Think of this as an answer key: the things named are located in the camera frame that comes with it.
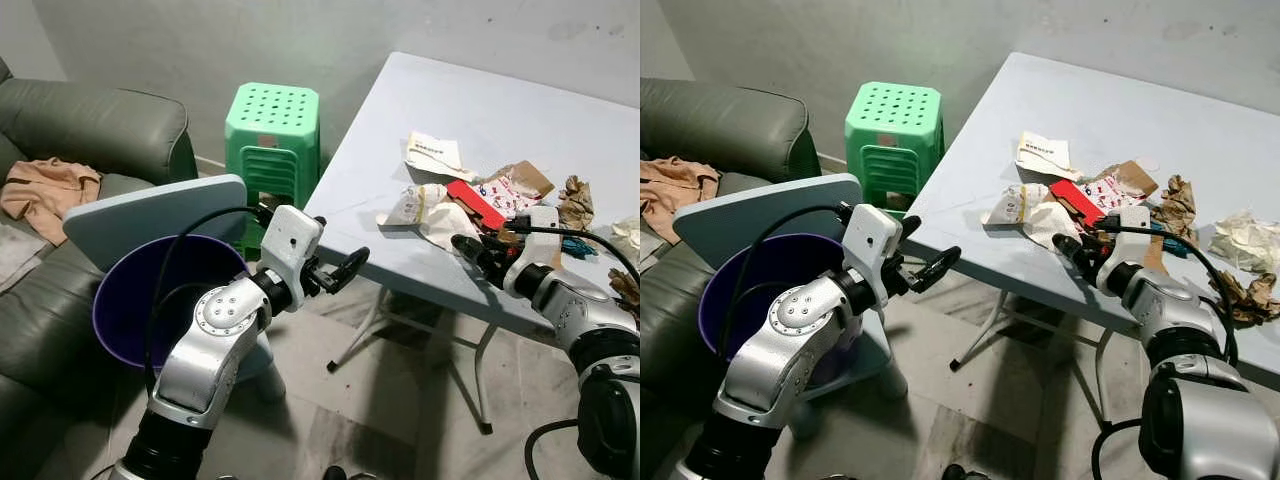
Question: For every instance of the white crumpled plastic wrap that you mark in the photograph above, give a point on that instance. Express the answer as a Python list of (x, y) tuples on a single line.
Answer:
[(1245, 242), (628, 236)]

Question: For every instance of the beige crumpled cloth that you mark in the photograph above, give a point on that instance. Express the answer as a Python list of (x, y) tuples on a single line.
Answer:
[(675, 185), (45, 190)]

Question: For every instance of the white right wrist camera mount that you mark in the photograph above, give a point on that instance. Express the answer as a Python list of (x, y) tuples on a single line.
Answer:
[(535, 240), (1128, 240)]

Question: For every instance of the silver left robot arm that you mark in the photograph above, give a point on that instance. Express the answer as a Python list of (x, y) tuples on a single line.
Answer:
[(775, 355), (205, 355)]

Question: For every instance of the red flat packet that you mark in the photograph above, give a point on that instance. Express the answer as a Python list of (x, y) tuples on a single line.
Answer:
[(475, 203), (1076, 200)]

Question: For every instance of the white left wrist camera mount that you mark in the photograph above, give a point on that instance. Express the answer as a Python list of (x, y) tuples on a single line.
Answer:
[(872, 238), (290, 240)]

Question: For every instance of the teal small wrapper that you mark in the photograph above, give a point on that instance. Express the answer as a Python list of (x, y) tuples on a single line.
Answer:
[(1157, 231), (580, 247)]

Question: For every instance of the black robot foot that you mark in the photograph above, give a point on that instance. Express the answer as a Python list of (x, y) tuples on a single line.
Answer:
[(955, 472)]

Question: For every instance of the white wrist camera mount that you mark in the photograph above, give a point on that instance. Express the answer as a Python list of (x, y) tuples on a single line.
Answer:
[(1128, 240), (290, 240), (872, 238), (535, 240)]

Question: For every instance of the brown crumpled paper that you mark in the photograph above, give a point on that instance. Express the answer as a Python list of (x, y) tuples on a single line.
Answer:
[(1252, 298), (576, 203), (628, 288), (1175, 205)]

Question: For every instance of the brown cardboard piece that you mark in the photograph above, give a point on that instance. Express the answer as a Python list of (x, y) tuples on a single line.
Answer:
[(533, 178), (1137, 176)]

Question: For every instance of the grey cloth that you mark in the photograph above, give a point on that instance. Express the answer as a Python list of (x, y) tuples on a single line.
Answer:
[(18, 255)]

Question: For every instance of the purple rubbish bin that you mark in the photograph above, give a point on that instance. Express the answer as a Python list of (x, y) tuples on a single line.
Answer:
[(740, 290), (135, 300)]

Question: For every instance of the grey-green leather sofa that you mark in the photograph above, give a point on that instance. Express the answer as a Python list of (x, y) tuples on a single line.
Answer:
[(90, 125), (720, 125)]

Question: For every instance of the white printed paper packet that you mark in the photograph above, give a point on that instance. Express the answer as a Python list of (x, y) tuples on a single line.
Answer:
[(1045, 155), (435, 155)]

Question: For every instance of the green plastic stool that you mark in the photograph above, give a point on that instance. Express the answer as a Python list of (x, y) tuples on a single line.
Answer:
[(893, 125), (272, 125)]

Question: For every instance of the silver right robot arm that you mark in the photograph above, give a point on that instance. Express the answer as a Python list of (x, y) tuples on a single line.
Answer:
[(590, 320), (1185, 330)]

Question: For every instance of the white red printed wrapper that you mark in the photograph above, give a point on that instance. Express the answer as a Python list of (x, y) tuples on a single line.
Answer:
[(1112, 190), (512, 193)]

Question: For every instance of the pale blue folding table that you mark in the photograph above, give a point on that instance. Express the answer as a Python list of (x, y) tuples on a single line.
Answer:
[(480, 110), (1120, 105)]

